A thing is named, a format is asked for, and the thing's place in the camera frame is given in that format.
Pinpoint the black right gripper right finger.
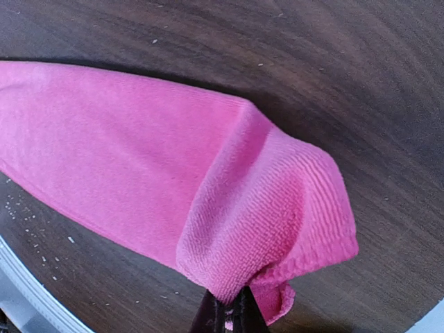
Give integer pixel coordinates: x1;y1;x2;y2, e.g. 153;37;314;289
232;286;269;333

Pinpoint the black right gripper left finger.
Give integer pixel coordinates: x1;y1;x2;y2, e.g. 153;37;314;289
189;290;225;333

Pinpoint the pink towel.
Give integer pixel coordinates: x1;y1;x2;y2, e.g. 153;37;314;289
1;61;359;328

